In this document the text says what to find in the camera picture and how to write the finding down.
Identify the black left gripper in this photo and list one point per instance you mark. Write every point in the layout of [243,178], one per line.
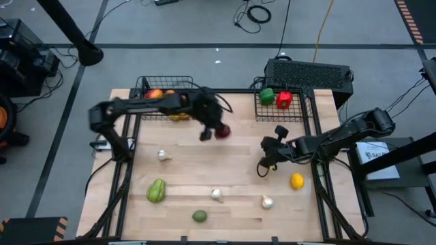
[206,109]

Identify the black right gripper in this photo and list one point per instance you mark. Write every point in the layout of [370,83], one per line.
[286,151]

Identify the dark red apple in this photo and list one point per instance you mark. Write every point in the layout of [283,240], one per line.
[223,132]

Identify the white garlic bulb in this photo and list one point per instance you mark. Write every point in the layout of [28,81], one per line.
[267,203]
[163,155]
[216,194]

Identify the red bell pepper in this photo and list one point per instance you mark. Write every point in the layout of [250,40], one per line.
[283,99]

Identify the green bell pepper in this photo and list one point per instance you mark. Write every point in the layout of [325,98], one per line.
[266,96]

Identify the small reddish orange tangerine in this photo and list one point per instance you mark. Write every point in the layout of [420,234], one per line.
[169,92]

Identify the orange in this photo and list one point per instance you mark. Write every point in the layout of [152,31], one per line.
[154,94]

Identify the green chayote squash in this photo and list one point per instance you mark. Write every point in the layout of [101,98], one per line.
[156,191]

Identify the green lime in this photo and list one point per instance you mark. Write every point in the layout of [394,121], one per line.
[199,216]

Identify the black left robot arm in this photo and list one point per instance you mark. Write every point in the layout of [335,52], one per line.
[143,105]

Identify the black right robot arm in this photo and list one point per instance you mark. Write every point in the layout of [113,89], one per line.
[340,137]

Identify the black computer tower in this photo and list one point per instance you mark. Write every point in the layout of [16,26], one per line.
[306,76]

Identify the black power strip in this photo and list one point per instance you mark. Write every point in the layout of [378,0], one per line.
[166,2]

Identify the black pole stand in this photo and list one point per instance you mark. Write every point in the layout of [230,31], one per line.
[89,52]

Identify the black side cart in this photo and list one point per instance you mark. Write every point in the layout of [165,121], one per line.
[412,177]

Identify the black and orange machine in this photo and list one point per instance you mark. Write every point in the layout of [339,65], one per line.
[10,136]

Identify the black equipment rack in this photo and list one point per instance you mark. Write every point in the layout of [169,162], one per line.
[20,61]

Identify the hazard-striped floor mat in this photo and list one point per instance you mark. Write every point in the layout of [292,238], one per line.
[422,17]

